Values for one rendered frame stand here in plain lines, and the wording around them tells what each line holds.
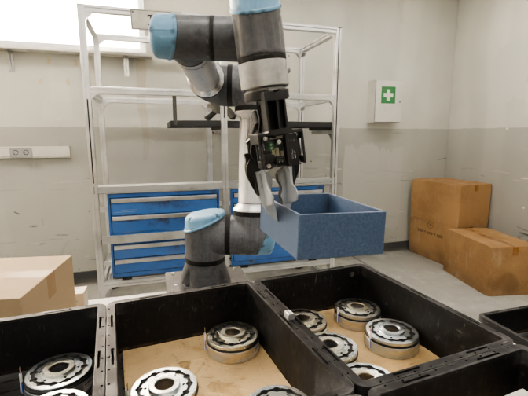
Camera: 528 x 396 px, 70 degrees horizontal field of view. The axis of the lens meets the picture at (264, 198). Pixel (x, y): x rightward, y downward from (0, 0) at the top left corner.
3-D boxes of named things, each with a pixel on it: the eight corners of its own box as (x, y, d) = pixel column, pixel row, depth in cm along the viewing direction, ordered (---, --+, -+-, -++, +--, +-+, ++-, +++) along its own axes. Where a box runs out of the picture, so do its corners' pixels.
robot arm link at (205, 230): (188, 247, 116) (187, 205, 113) (231, 248, 116) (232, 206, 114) (181, 262, 104) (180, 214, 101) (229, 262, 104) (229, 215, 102)
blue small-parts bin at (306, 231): (259, 229, 75) (260, 194, 74) (328, 225, 79) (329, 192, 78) (297, 260, 56) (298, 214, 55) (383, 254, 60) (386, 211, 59)
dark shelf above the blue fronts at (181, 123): (167, 130, 286) (166, 122, 285) (312, 130, 320) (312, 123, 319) (170, 129, 243) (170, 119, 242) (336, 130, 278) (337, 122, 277)
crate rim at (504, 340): (251, 289, 84) (251, 279, 84) (361, 271, 96) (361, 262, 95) (360, 407, 48) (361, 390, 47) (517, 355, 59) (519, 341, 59)
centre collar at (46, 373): (42, 366, 64) (42, 363, 64) (75, 358, 66) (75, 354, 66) (42, 383, 59) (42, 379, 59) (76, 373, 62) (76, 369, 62)
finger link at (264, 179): (268, 230, 59) (262, 172, 57) (258, 221, 65) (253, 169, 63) (287, 227, 60) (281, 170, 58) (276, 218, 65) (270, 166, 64)
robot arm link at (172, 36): (192, 67, 110) (146, -9, 61) (229, 69, 110) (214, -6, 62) (192, 108, 111) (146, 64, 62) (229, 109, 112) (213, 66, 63)
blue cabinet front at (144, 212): (112, 277, 248) (107, 194, 239) (220, 266, 269) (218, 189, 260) (112, 279, 246) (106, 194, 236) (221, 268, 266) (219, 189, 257)
